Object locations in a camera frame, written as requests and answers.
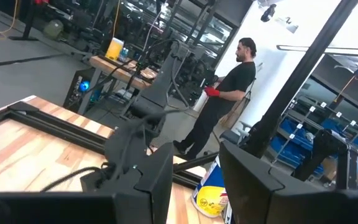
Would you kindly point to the clear water bottle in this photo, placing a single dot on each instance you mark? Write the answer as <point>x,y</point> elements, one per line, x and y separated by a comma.
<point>123,55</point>

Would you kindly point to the yellow jug white lid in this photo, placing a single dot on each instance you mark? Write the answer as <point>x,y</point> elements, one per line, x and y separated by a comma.
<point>113,51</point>

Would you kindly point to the small red box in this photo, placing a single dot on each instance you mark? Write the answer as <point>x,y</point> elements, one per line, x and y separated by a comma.
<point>41,2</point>

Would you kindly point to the person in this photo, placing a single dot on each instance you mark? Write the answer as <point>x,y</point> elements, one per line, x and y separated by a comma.
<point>235,77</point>

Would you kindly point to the shelf rack with blue bins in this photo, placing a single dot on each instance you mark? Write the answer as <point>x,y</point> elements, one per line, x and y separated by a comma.
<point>291,146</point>

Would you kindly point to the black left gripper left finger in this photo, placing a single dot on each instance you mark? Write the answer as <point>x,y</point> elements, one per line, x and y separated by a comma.
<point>158,186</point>

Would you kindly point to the black floor stand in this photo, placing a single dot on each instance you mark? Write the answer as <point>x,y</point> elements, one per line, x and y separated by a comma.
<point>29,18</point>

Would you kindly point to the olive green bag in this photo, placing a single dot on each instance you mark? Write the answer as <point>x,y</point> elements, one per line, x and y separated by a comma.
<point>53,29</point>

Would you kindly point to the blue yellow wipes canister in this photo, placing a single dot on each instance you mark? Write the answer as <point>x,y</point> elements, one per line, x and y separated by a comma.
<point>210,199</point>

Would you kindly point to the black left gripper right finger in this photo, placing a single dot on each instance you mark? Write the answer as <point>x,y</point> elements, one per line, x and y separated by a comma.
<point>253,196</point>

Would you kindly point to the wooden workbench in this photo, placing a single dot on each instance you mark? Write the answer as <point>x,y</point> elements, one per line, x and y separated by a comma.
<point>120,73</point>

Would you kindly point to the grey office chair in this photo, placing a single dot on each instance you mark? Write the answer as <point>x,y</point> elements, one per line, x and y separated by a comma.
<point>232,135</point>

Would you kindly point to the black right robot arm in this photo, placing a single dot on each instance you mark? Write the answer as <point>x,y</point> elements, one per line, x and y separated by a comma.
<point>157,90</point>

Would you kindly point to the white bottle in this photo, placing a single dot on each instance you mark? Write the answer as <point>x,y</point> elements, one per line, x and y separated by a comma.
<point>200,102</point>

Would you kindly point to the long led light bar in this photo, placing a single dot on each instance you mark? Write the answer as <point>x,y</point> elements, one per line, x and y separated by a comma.
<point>353,49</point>

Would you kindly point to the black ceiling camera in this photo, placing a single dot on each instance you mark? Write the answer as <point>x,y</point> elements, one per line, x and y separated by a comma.
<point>267,13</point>

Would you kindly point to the brown cardboard sheet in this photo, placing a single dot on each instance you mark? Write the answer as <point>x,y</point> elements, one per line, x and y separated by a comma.
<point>233,115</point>

